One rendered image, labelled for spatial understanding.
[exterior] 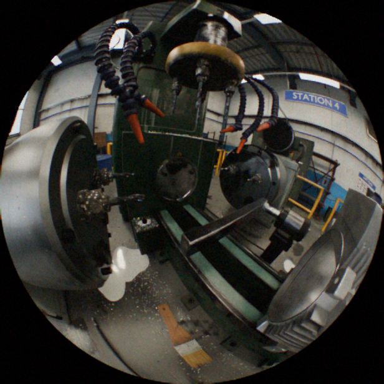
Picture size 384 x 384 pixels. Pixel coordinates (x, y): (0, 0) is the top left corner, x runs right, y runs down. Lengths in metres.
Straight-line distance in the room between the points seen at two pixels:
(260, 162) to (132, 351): 0.61
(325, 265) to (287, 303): 0.10
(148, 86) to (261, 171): 0.46
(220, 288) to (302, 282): 0.17
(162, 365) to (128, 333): 0.11
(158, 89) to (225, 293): 0.57
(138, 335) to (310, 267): 0.38
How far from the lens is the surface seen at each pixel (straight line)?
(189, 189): 0.37
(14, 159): 0.15
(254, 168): 0.39
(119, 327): 0.35
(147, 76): 0.47
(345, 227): 0.18
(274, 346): 0.20
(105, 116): 5.54
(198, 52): 0.25
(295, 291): 0.29
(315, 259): 0.28
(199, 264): 0.25
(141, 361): 0.36
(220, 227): 0.16
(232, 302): 0.24
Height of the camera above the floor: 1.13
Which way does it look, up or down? 25 degrees down
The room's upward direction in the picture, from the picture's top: 9 degrees clockwise
